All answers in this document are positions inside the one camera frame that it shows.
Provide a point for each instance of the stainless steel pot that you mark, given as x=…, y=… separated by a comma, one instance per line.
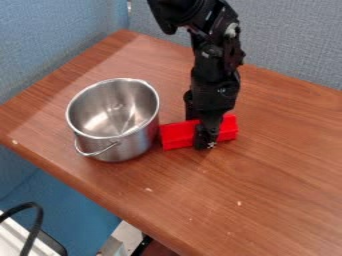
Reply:
x=114, y=118

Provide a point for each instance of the grey table leg bracket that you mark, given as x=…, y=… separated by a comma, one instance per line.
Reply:
x=123, y=241

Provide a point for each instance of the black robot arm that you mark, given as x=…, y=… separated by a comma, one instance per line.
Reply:
x=212, y=25

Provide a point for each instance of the red plastic block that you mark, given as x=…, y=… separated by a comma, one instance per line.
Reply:
x=178, y=135

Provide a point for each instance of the white box with black base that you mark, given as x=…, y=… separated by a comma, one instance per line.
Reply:
x=16, y=243

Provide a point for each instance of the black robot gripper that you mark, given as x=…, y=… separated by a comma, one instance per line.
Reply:
x=211, y=97

